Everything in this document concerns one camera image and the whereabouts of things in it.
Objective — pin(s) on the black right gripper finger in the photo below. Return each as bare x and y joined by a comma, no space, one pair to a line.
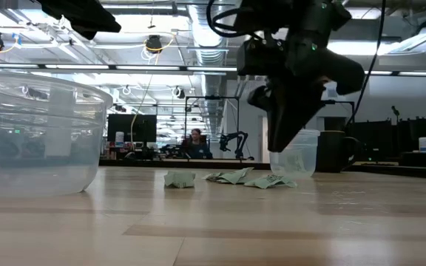
290,111

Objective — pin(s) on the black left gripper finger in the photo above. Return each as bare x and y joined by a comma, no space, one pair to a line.
83,16

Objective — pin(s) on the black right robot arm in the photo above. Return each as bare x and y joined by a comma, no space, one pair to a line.
301,14

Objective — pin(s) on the small black robot arm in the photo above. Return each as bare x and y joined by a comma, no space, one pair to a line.
240,138

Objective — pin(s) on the pale door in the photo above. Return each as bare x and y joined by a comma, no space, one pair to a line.
264,136

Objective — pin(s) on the small clear plastic cup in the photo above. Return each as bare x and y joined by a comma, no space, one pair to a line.
305,159

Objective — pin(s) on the black mug yellow inside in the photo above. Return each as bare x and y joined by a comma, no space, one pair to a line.
331,151

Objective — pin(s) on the long ceiling light strip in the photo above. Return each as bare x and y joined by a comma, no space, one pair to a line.
142,67

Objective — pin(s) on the dark screen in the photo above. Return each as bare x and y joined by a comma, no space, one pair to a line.
422,127
374,140

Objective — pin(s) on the person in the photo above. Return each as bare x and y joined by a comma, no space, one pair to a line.
197,147

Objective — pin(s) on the black microphone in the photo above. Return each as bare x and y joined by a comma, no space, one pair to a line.
395,110

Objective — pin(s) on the large clear plastic bowl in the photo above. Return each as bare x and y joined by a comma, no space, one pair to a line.
43,129

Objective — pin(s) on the black monitor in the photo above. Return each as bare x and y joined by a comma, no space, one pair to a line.
131,127

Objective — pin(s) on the white canister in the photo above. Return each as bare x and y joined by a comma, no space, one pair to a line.
119,140
424,145

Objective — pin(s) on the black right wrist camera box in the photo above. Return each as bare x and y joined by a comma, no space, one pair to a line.
261,57

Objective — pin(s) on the black frame stand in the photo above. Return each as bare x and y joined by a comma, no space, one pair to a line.
340,102
212,97

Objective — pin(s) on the ribbed silver duct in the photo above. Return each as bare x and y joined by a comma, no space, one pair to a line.
213,55

